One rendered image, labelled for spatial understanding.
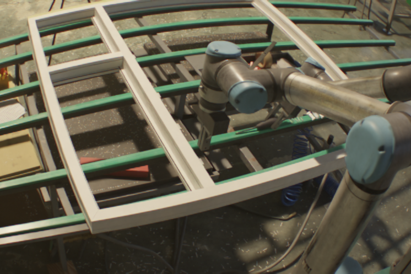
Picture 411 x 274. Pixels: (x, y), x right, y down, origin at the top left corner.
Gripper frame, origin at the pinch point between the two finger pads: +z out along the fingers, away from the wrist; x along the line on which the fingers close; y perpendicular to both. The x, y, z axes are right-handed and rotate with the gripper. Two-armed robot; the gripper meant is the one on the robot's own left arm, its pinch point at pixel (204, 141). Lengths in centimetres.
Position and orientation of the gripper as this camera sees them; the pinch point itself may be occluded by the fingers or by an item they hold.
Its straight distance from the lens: 165.0
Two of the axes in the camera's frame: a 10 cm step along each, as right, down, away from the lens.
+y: -8.9, 1.8, -4.1
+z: -1.5, 7.4, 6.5
